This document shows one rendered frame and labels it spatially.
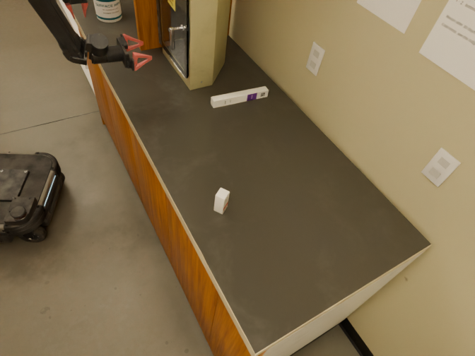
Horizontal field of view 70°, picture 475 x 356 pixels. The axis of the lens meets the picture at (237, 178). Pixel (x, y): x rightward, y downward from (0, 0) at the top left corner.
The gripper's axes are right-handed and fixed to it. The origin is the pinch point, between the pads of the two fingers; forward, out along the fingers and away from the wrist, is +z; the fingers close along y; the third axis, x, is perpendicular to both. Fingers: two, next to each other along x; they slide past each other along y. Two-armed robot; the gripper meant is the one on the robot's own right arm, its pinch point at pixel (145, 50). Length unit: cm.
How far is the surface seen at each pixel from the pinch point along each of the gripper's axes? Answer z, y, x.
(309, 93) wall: 62, -31, 7
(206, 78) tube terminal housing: 26.1, -4.1, 13.8
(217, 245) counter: -4, -78, 15
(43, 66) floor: -32, 179, 129
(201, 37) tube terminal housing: 21.3, -2.9, -5.5
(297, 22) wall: 60, -11, -14
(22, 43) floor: -42, 222, 133
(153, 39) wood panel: 14.7, 32.5, 17.1
